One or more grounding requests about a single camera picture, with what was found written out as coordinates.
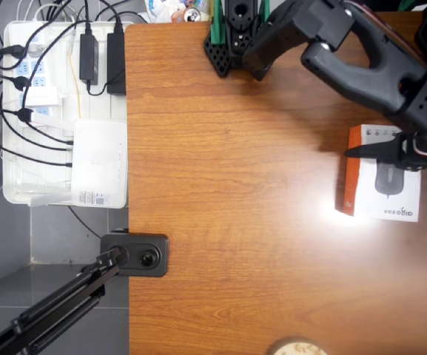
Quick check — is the orange white mouse box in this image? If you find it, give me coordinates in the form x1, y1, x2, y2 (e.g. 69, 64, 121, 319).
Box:
334, 124, 422, 223

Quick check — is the green table clamp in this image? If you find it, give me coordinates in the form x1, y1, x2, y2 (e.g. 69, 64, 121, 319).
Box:
209, 0, 229, 47
397, 0, 427, 12
255, 0, 272, 23

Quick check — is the round wooden coaster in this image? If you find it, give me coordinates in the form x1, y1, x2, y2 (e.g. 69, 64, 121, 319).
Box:
270, 336, 329, 355

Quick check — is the drink can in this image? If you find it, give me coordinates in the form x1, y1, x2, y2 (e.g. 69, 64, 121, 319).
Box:
182, 6, 201, 24

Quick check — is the black boom stand base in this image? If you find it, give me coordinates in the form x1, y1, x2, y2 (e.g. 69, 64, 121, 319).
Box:
99, 231, 170, 278

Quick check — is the printed plastic bag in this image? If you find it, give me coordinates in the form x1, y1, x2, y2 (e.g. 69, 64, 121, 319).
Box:
144, 0, 214, 24

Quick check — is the wide black power adapter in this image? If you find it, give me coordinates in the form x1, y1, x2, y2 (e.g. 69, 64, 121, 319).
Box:
106, 32, 127, 95

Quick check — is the white router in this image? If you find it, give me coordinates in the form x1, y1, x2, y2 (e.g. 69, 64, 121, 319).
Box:
70, 118, 129, 210

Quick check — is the white plastic tray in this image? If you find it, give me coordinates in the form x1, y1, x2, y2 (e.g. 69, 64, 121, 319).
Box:
1, 20, 135, 206

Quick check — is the slim black power adapter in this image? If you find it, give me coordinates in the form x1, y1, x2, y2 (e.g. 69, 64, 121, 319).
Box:
78, 33, 101, 86

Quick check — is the white plug adapter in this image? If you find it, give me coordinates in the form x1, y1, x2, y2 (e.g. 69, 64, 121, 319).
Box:
25, 86, 59, 108

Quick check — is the white power strip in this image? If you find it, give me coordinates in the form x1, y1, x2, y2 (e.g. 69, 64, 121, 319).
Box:
13, 35, 61, 129

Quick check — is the black power plug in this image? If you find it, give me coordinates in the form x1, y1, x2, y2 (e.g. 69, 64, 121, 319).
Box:
16, 108, 36, 124
0, 44, 26, 61
11, 75, 33, 92

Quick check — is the yellow cable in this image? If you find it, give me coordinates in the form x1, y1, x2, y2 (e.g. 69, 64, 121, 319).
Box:
67, 31, 84, 119

